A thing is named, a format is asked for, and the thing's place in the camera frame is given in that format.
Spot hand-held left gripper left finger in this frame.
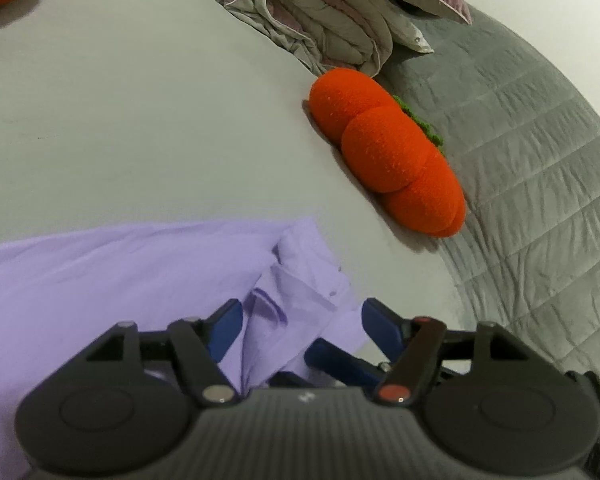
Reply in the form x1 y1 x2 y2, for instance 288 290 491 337
82 298 244 407

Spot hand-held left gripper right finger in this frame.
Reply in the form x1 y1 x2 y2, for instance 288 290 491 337
361 297 523 407

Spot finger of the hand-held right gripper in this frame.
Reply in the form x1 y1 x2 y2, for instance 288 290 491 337
304 338 391 389
269 371 311 390

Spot purple pants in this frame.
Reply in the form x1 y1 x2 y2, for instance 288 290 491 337
0 217 376 480

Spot grey quilted headboard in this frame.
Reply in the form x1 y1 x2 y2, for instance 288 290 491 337
380 7 600 386

